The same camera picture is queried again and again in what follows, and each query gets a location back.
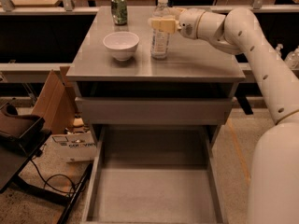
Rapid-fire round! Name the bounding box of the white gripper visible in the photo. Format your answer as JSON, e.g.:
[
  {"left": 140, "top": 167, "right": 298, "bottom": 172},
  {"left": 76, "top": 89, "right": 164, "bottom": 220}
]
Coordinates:
[{"left": 150, "top": 7, "right": 206, "bottom": 39}]

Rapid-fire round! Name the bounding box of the clear plastic water bottle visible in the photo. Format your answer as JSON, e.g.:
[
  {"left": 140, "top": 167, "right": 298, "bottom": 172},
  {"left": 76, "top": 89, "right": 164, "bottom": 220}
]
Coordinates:
[{"left": 150, "top": 0, "right": 170, "bottom": 60}]

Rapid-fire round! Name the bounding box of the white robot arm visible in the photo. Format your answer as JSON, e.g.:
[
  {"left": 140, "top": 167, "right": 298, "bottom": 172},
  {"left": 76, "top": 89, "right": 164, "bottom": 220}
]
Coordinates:
[{"left": 149, "top": 7, "right": 299, "bottom": 224}]

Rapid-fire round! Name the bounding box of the grey drawer cabinet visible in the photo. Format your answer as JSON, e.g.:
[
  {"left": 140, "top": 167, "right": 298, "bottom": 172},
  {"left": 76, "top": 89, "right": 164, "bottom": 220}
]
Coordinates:
[{"left": 65, "top": 5, "right": 246, "bottom": 224}]

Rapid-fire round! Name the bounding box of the clear soap dispenser bottle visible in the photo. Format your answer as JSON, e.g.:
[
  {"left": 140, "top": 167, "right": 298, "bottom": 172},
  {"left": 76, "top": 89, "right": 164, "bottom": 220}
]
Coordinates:
[{"left": 275, "top": 43, "right": 283, "bottom": 57}]

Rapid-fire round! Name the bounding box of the closed grey upper drawer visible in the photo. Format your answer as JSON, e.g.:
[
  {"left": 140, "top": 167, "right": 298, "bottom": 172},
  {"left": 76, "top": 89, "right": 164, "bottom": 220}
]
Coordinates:
[{"left": 76, "top": 97, "right": 233, "bottom": 125}]

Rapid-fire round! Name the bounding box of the open grey middle drawer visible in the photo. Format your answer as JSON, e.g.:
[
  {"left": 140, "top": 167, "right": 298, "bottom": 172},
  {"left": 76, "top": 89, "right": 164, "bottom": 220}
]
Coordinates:
[{"left": 80, "top": 126, "right": 228, "bottom": 224}]

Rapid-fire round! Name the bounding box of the green drink can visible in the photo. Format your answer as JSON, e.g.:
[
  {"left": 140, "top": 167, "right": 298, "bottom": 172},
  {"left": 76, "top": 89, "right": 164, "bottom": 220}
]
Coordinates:
[{"left": 111, "top": 0, "right": 128, "bottom": 25}]

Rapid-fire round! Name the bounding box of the white ceramic bowl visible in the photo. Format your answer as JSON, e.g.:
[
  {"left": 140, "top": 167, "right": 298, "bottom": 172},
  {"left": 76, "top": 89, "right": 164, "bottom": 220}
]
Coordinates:
[{"left": 103, "top": 32, "right": 139, "bottom": 61}]

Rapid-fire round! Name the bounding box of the brown cardboard box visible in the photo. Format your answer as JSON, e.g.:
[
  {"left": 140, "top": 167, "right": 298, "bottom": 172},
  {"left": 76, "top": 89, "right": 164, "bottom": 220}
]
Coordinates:
[{"left": 32, "top": 66, "right": 78, "bottom": 134}]

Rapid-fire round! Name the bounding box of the white printed cardboard box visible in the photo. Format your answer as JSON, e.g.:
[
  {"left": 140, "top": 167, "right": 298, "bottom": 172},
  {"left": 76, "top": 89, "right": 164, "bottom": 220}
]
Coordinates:
[{"left": 50, "top": 133, "right": 97, "bottom": 162}]

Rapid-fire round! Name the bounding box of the dark brown bag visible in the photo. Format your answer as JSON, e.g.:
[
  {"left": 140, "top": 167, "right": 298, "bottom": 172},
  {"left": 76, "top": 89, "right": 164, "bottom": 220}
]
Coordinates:
[{"left": 0, "top": 104, "right": 45, "bottom": 150}]

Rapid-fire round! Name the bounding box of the black side table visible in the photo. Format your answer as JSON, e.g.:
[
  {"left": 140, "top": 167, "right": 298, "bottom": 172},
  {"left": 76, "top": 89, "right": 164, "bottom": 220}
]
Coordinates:
[{"left": 0, "top": 130, "right": 93, "bottom": 224}]

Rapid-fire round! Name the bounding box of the black cable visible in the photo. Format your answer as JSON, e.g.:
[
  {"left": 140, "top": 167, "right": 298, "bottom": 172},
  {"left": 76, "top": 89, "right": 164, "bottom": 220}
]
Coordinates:
[{"left": 29, "top": 158, "right": 82, "bottom": 196}]

